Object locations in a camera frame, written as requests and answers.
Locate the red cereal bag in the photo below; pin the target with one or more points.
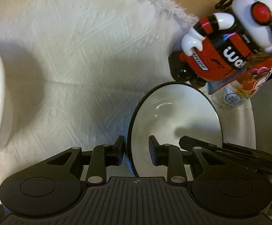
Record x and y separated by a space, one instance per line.
235 91

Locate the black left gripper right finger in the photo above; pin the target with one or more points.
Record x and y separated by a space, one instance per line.
169 156

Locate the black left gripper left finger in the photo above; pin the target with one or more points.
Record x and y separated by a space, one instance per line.
102 157

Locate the red white robot toy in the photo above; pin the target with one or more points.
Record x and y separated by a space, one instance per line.
222 45

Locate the microwave oven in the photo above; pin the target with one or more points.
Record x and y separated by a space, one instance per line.
262 112

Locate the white textured cloth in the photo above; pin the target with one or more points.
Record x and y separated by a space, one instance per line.
76 69

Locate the blue ceramic bowl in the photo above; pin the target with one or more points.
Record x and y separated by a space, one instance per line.
169 112

